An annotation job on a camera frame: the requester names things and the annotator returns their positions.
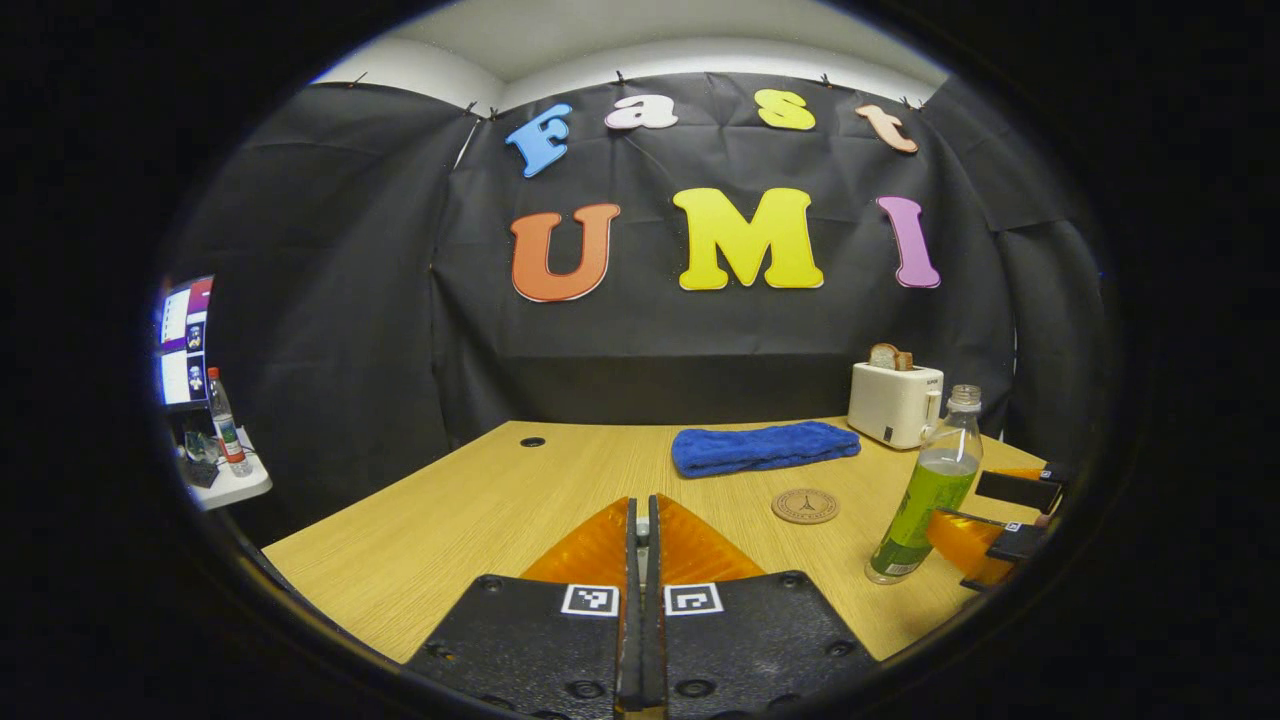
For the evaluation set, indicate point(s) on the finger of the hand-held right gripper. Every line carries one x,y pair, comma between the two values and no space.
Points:
1020,490
965,545

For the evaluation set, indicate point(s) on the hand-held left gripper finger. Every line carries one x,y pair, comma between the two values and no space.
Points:
655,650
630,650

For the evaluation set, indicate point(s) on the green label water bottle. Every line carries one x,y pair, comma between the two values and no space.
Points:
925,500

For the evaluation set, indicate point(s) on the white toaster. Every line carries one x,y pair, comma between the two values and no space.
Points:
890,405

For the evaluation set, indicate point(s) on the red cap plastic bottle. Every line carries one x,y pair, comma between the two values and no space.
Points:
228,430

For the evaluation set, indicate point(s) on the black backdrop cloth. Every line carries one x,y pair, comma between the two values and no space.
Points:
330,300

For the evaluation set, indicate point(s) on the blue towel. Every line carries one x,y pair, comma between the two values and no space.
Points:
760,450

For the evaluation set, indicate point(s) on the white teacup lid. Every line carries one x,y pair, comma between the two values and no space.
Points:
642,535

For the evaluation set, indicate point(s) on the black keyboard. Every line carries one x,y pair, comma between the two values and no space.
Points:
202,474

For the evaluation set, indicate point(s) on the round brown coaster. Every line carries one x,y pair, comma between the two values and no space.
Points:
805,506

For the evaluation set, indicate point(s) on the computer monitor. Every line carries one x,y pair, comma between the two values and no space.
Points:
185,340

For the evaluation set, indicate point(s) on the white side table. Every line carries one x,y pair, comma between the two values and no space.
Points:
235,490

